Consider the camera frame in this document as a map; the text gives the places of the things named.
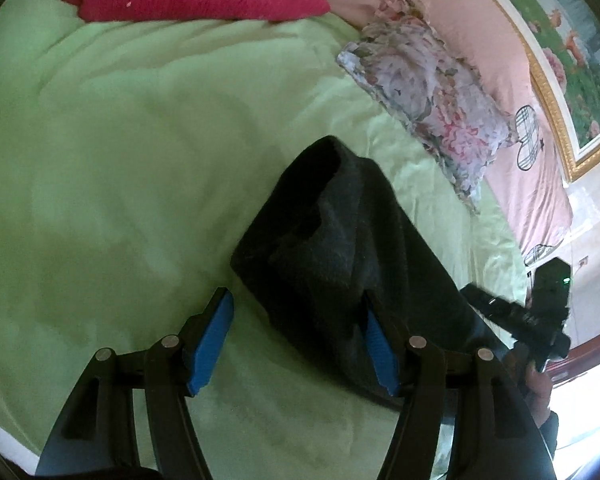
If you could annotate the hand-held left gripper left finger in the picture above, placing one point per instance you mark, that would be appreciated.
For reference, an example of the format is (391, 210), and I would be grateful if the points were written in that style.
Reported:
(211, 335)

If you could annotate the person's right hand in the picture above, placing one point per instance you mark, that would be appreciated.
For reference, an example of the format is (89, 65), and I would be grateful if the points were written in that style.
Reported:
(536, 382)

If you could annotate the black pants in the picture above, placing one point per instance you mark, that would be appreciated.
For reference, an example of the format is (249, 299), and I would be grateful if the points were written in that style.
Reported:
(340, 260)

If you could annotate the floral pillow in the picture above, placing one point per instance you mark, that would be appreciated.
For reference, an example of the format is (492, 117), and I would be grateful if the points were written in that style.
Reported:
(430, 95)

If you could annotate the pink printed bed sheet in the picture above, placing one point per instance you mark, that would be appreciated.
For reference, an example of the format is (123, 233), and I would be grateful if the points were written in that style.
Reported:
(480, 85)

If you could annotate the person's right forearm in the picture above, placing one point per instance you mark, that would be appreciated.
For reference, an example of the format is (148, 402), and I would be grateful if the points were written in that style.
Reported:
(547, 435)

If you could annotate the gold framed flower picture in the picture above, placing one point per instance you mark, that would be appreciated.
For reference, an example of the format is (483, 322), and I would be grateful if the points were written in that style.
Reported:
(545, 35)

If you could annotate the green bed blanket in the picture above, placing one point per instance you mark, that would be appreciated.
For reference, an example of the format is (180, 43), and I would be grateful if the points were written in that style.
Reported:
(145, 170)

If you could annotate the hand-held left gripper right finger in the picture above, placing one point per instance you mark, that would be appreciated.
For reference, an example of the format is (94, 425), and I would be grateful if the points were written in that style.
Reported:
(380, 350)

